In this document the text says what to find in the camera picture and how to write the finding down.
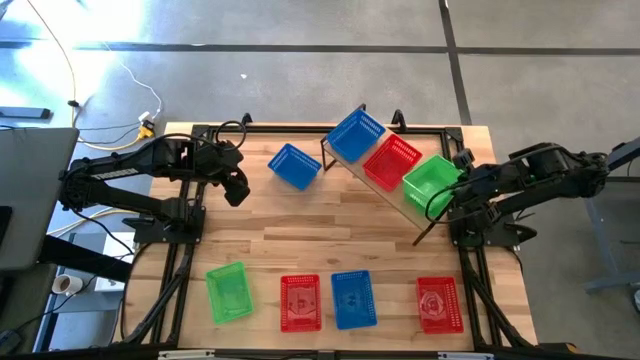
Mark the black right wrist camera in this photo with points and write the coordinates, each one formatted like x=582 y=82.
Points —
x=462 y=159

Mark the red plastic slotted basket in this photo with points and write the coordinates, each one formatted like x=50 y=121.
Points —
x=392 y=162
x=300 y=303
x=440 y=305

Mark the grey metal side table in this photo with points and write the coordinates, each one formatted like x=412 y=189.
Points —
x=600 y=200

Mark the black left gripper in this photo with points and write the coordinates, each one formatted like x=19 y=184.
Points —
x=227 y=167

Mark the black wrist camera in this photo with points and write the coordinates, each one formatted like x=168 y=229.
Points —
x=462 y=159
x=238 y=195

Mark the blue plastic slotted basket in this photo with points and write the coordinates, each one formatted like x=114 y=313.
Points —
x=354 y=299
x=355 y=136
x=295 y=166

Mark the green plastic slotted basket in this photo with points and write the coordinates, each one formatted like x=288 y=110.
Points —
x=430 y=184
x=230 y=292

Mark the black desk beam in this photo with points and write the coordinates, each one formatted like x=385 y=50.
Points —
x=85 y=260

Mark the white box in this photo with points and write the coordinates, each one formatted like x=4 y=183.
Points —
x=117 y=250

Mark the black aluminium rig frame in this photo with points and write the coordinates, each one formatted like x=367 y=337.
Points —
x=280 y=129

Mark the grey desk panel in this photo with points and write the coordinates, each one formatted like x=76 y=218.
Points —
x=35 y=200

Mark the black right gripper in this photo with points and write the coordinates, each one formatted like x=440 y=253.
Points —
x=472 y=182

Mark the white frame label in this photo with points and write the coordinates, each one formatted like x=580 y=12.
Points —
x=185 y=354
x=465 y=356

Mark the dark grey power strip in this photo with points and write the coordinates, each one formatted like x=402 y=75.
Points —
x=25 y=112

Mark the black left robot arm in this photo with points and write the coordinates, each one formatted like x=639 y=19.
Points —
x=125 y=167

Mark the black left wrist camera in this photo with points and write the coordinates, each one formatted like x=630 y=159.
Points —
x=238 y=195

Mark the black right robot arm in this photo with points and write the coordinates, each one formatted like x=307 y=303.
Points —
x=550 y=165

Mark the yellow plug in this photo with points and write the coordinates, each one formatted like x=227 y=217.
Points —
x=145 y=132

